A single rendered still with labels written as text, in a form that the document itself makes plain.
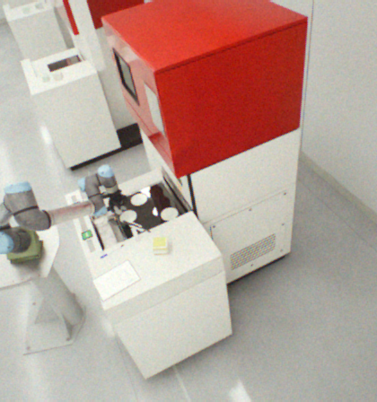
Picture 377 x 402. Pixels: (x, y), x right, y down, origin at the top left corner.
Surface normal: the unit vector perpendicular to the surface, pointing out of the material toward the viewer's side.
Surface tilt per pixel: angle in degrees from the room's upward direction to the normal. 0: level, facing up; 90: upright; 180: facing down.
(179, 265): 0
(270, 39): 90
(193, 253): 0
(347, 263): 0
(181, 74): 90
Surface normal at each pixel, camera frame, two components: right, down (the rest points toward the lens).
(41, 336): -0.15, -0.70
